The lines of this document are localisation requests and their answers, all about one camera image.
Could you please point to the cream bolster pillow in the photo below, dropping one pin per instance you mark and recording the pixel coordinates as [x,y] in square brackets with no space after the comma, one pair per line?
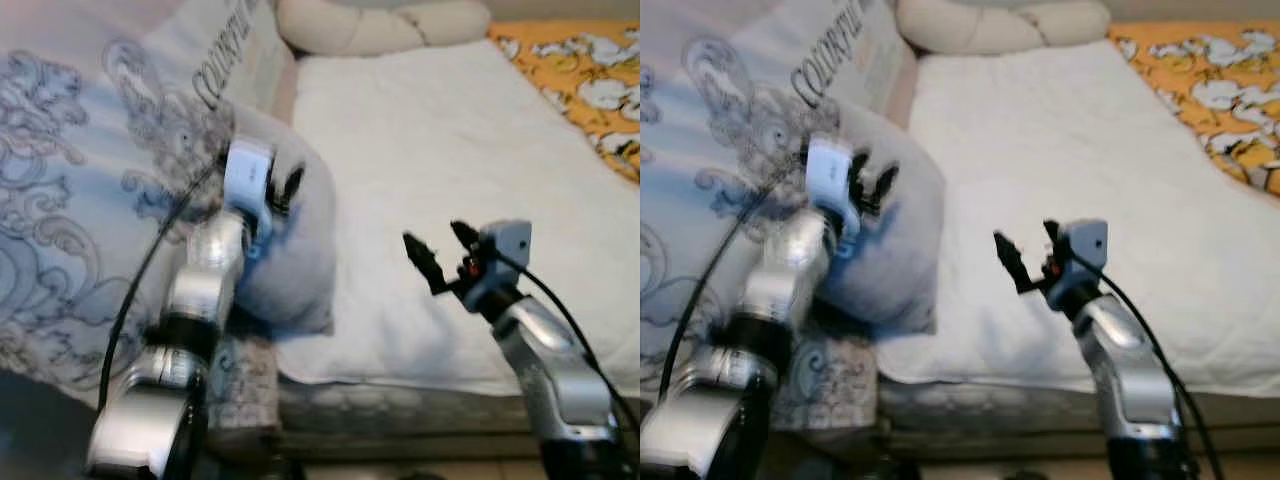
[380,25]
[1000,25]

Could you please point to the orange cartoon print blanket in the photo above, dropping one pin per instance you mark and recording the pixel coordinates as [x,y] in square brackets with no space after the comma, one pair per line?
[590,80]
[1220,90]

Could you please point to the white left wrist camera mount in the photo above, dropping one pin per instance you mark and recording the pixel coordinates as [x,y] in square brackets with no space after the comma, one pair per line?
[248,175]
[828,172]

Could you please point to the white quilted mattress pad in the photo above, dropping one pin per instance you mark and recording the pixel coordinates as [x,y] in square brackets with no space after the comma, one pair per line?
[440,150]
[1100,140]

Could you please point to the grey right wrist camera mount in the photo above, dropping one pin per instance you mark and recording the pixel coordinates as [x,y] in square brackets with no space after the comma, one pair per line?
[1088,245]
[508,245]

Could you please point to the grey square throw pillow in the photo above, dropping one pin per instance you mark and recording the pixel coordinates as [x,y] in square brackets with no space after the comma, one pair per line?
[910,250]
[305,250]

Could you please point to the large paisley patterned cushion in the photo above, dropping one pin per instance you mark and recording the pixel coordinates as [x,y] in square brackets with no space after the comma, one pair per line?
[70,150]
[700,130]

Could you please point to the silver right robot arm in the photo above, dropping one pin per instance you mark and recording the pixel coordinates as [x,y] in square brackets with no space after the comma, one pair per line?
[1135,380]
[560,380]

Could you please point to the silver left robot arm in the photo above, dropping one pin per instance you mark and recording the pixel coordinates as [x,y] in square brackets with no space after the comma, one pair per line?
[195,290]
[770,290]

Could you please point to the grey quilted mattress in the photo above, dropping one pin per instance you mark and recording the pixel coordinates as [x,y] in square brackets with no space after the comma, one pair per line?
[400,408]
[980,408]

